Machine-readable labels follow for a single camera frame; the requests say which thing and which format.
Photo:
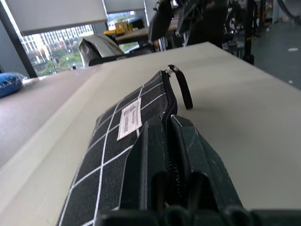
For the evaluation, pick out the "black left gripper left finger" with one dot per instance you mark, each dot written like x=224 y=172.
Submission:
x=145 y=164

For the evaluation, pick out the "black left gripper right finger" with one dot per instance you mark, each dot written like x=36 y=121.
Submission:
x=202 y=169

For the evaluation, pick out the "black white-grid zipper pouch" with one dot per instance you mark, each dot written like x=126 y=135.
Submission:
x=105 y=153

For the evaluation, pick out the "brown side table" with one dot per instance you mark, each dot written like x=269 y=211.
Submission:
x=35 y=106

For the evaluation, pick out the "grey covered chair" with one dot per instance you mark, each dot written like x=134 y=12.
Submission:
x=98 y=48

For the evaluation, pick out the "wooden background desk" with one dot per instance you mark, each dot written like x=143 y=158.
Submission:
x=138 y=33

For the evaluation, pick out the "yellow box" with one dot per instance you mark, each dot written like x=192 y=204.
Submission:
x=118 y=27

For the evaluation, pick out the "blue cushion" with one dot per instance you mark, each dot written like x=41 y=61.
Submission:
x=8 y=83

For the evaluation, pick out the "small grey roller blind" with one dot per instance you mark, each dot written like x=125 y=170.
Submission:
x=124 y=5

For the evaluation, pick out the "large grey roller blind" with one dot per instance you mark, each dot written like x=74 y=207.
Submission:
x=58 y=14

